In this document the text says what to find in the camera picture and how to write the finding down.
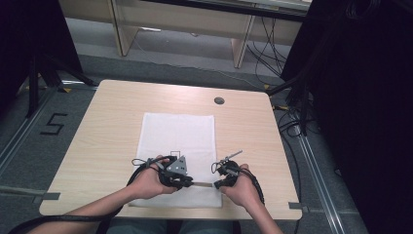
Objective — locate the person's grey trousers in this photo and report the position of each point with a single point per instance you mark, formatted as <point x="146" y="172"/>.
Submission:
<point x="146" y="227"/>

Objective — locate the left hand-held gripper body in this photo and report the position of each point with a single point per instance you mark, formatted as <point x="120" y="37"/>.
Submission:
<point x="175" y="170"/>

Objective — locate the person's right hand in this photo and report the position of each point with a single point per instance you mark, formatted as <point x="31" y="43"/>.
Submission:
<point x="242" y="191"/>

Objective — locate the person's left hand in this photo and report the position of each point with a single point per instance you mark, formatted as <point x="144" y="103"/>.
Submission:
<point x="147" y="183"/>

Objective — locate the black curtain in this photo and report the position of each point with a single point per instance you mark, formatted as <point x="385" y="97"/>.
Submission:
<point x="29" y="39"/>
<point x="360" y="107"/>

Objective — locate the black metal stand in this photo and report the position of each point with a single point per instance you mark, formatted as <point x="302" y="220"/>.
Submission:
<point x="42" y="78"/>
<point x="297" y="97"/>

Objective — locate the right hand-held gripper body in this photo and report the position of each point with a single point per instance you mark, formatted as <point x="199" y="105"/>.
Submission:
<point x="229" y="170"/>

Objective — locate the grey tape strip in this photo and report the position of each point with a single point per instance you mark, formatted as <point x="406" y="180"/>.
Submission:
<point x="44" y="197"/>
<point x="296" y="206"/>

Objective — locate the white mesh laundry bag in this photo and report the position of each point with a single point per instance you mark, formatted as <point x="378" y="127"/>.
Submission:
<point x="177" y="136"/>

